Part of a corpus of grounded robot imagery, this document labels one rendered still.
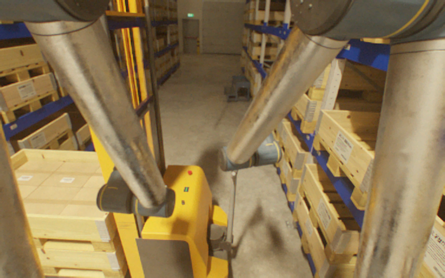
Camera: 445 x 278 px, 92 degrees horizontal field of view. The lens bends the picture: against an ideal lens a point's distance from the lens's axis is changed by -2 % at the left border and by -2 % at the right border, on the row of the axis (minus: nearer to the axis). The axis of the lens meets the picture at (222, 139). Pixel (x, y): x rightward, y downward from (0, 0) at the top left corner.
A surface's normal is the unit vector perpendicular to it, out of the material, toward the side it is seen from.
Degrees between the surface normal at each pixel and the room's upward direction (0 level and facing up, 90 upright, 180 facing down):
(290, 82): 116
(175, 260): 90
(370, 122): 90
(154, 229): 0
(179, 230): 0
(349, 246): 90
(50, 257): 90
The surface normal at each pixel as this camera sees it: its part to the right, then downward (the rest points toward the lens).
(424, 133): -0.50, 0.25
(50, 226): -0.02, 0.47
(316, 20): -0.93, 0.24
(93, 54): 0.83, 0.43
